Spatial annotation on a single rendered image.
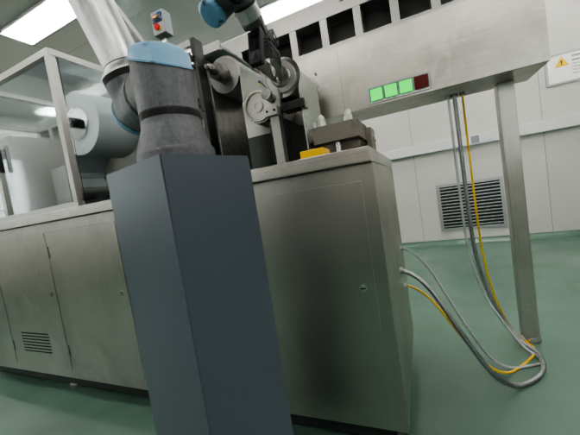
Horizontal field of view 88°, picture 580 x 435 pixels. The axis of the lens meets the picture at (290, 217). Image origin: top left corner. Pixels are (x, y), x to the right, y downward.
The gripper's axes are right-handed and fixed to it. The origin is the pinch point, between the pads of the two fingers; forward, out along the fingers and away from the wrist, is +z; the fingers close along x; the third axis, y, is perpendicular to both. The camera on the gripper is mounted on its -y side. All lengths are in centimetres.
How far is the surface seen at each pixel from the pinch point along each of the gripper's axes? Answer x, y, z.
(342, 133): -20.5, -18.1, 15.7
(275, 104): 2.5, -5.7, 5.9
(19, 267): 146, -57, 20
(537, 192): -150, 114, 255
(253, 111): 14.2, -2.4, 8.1
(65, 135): 96, -12, -13
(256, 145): 32, 14, 37
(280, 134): 1.8, -14.9, 12.2
